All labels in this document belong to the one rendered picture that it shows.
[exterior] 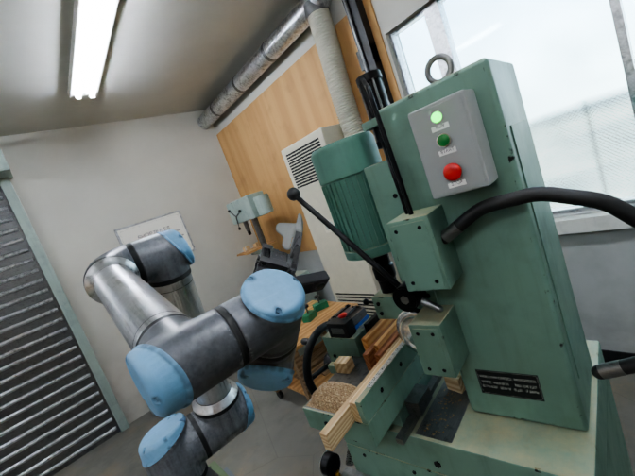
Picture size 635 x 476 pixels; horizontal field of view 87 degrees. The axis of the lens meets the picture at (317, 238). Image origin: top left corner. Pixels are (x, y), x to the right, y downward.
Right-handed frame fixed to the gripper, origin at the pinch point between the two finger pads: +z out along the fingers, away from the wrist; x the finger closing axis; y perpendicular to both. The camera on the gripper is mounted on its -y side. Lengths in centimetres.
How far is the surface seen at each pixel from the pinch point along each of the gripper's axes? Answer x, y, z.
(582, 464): -4, -55, -43
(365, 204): -10.9, -14.9, 7.0
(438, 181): -30.4, -18.2, -10.0
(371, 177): -18.3, -13.2, 7.5
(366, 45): -18, -29, 174
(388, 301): 10.3, -31.3, -3.1
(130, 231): 208, 111, 184
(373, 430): 18.0, -26.9, -33.9
